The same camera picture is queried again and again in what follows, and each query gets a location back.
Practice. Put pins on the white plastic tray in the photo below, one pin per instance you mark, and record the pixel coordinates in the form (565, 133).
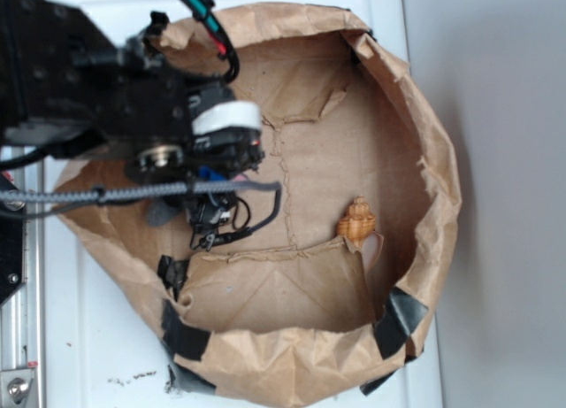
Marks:
(99, 352)

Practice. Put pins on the black mounting bracket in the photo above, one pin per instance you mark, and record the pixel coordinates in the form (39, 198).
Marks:
(13, 271)

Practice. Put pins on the aluminum frame rail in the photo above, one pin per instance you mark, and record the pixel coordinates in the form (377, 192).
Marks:
(22, 331)

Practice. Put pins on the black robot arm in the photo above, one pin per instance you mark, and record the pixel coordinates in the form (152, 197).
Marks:
(67, 92)

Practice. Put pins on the brown paper bag bin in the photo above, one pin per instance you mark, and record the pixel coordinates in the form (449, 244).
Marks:
(288, 316)

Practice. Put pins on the gray plush bunny toy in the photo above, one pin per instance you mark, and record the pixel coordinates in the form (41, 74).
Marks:
(205, 211)

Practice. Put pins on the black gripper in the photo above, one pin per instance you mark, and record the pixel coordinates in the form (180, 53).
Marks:
(224, 142)

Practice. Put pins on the orange conch seashell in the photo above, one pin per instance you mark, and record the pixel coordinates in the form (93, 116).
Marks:
(358, 225)

